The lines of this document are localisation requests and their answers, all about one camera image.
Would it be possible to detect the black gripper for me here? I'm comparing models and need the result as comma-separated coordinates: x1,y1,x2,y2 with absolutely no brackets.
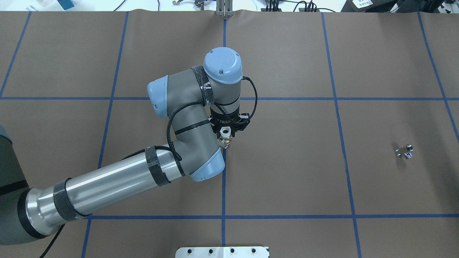
210,105,251,137

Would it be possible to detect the chrome metal pipe fitting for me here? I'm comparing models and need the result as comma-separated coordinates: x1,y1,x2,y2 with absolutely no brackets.
394,144,414,159

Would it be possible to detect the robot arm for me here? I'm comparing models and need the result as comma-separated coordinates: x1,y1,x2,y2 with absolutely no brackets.
1,46,254,245

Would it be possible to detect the brown paper table cover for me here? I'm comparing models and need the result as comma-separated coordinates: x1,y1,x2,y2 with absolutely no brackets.
1,9,458,258

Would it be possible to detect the aluminium frame post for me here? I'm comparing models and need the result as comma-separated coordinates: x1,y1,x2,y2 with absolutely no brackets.
215,0,234,18

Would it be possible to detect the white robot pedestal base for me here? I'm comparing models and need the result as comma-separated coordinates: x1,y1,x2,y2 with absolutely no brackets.
175,246,270,258

